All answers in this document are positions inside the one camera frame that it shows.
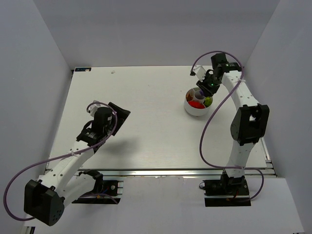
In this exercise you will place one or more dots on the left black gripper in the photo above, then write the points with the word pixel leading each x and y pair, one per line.
pixel 121 113

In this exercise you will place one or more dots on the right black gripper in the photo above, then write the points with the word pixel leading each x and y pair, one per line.
pixel 207 87

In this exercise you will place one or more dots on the red lego brick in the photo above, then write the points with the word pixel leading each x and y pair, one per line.
pixel 196 104

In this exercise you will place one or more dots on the orange lego brick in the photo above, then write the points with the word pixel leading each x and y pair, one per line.
pixel 189 96

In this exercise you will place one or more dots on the yellow-green lego brick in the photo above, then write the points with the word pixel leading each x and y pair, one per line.
pixel 208 101

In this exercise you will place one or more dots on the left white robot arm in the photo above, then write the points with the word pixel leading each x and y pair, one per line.
pixel 46 198

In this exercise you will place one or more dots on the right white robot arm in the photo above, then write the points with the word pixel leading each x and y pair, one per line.
pixel 249 123

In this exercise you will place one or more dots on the white divided round container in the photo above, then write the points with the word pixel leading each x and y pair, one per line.
pixel 199 98

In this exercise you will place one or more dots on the blue label left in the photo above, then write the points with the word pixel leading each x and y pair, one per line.
pixel 83 69

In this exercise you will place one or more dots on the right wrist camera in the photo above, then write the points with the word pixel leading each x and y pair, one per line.
pixel 199 72

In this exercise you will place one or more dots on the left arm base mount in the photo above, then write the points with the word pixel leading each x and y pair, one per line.
pixel 110 193

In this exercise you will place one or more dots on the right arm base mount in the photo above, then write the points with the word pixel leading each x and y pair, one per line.
pixel 217 196

